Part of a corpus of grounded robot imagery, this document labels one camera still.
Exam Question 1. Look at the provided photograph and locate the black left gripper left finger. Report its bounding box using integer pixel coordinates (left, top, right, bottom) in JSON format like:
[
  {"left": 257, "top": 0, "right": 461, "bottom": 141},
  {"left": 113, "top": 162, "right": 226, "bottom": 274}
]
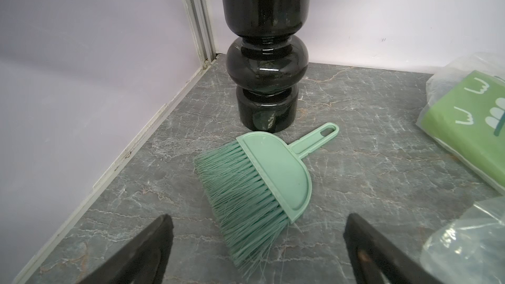
[{"left": 81, "top": 214, "right": 174, "bottom": 283}]

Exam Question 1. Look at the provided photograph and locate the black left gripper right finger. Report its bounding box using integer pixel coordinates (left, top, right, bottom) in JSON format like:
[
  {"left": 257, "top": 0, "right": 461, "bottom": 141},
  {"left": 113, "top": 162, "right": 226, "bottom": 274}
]
[{"left": 343, "top": 213, "right": 433, "bottom": 283}]

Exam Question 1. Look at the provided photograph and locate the green printed zip-top bag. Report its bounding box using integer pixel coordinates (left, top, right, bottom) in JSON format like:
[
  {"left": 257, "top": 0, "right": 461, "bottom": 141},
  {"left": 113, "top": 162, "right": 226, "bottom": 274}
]
[{"left": 416, "top": 52, "right": 504, "bottom": 193}]

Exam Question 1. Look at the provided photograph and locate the clear blue-zipper bag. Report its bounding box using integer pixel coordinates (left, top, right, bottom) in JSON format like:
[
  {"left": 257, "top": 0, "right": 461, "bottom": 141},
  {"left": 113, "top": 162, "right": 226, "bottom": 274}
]
[{"left": 420, "top": 197, "right": 504, "bottom": 283}]

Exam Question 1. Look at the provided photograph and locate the green hand brush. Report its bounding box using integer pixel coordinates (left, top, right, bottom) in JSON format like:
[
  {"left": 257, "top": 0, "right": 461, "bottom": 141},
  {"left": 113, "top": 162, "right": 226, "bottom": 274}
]
[{"left": 194, "top": 122, "right": 339, "bottom": 277}]

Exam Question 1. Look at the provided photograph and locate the black glossy vase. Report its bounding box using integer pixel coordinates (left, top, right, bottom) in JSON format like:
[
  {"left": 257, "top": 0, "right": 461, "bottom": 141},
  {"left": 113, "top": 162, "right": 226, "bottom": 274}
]
[{"left": 223, "top": 0, "right": 310, "bottom": 133}]

